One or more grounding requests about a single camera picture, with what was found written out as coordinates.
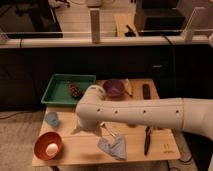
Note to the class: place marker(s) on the red bowl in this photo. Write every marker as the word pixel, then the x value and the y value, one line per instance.
pixel 43 141

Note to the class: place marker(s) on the green plastic tray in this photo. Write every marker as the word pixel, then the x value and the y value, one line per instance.
pixel 57 93

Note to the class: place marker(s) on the blue grey cloth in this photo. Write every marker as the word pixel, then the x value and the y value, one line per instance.
pixel 117 149

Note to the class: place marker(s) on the purple bowl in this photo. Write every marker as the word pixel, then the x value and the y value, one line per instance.
pixel 114 88

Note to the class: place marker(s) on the white partition rail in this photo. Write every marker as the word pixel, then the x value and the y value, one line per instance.
pixel 94 39

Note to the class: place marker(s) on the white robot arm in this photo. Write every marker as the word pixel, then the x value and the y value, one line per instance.
pixel 185 114

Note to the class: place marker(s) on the blue paper cup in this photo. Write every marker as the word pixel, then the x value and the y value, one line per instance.
pixel 52 119

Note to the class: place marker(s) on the black remote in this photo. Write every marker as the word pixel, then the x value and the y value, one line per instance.
pixel 146 91

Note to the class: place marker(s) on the white egg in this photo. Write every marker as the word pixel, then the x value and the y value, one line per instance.
pixel 51 149

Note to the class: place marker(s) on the wooden table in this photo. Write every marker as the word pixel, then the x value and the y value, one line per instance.
pixel 81 148

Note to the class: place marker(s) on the pine cone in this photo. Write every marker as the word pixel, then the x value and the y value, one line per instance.
pixel 74 91

